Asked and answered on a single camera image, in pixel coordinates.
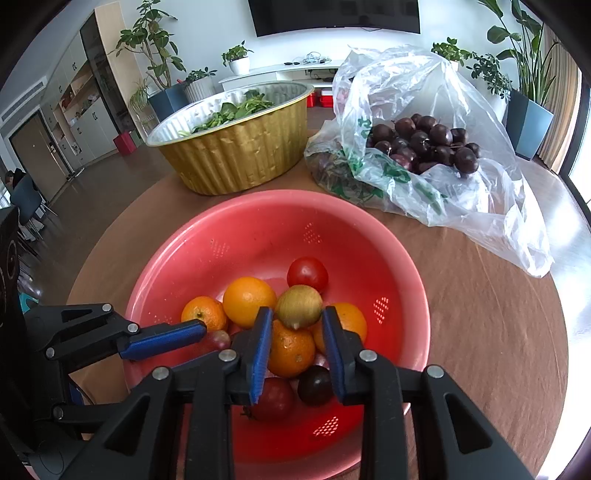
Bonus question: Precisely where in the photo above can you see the large orange front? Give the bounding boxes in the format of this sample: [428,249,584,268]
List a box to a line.
[222,276,277,329]

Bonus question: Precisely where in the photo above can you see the large orange with stem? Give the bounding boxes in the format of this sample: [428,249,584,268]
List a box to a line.
[267,320,315,379]

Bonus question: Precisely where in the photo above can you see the brown longan fruit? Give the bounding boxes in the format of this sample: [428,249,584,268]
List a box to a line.
[274,285,322,330]

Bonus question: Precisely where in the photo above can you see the yellow orange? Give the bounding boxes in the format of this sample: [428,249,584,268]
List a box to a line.
[310,302,368,354]

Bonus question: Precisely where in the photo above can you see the red tomato lower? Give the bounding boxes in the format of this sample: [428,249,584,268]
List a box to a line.
[199,330,231,353]

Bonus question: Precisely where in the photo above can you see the red tomato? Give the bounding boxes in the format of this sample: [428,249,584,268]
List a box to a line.
[287,256,329,294]
[199,330,231,353]

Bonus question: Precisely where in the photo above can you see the tangerine left middle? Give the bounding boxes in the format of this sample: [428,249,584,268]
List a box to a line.
[180,296,228,332]

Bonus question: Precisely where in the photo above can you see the dark plum middle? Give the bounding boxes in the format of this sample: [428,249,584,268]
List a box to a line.
[242,377,296,422]

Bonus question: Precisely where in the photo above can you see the dark plum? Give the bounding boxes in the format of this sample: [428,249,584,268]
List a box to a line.
[297,365,334,406]
[242,377,296,422]

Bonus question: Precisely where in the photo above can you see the dark plum front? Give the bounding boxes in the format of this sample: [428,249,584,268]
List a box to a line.
[297,365,334,406]

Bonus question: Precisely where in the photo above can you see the red tomato upper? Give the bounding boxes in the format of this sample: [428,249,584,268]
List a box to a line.
[287,256,329,294]

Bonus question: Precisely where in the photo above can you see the red plastic colander bowl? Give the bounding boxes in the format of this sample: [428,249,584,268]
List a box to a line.
[126,190,431,479]

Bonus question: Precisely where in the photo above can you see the red box on floor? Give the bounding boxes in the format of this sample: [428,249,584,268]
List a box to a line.
[113,131,136,156]

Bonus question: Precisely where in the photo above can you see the gold foil basin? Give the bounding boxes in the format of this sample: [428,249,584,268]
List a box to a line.
[146,81,312,196]

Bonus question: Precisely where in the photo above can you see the clear plastic bag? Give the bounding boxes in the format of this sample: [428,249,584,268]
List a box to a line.
[304,45,552,278]

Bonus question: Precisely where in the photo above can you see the wooden shelf cabinet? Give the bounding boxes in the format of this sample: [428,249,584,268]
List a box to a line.
[40,2,140,175]

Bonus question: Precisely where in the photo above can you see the plant white ribbed pot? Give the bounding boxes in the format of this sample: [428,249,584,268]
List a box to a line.
[184,67,216,103]

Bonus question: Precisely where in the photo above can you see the green leafy vegetables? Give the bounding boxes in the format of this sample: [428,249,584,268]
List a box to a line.
[179,89,273,137]

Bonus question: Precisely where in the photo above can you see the small plant white pot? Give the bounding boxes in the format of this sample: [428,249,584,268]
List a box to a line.
[221,41,252,76]

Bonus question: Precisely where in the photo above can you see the pile of dark plums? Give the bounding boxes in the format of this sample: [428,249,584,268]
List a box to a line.
[366,113,481,177]

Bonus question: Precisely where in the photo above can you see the tall plant blue pot left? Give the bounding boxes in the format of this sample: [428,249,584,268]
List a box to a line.
[110,1,186,121]

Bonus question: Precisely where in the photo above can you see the tall plant blue pot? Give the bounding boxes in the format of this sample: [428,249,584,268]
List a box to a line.
[480,0,556,160]
[110,1,186,121]

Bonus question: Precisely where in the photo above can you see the white tv cabinet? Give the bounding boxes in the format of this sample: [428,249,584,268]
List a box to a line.
[218,62,341,91]

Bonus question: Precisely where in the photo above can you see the tall plant blue pot right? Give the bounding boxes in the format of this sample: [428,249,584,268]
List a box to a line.
[480,0,556,160]

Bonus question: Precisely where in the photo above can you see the beige curtain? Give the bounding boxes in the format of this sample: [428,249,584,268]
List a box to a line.
[538,26,582,174]

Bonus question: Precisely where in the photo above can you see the bushy plant white tall pot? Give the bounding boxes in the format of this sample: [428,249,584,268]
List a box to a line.
[467,52,512,122]

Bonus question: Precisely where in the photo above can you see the small plant on cabinet right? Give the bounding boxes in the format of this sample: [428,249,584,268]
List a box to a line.
[431,37,473,69]

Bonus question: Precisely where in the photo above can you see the wall mounted television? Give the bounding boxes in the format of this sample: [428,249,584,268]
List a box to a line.
[249,0,421,36]

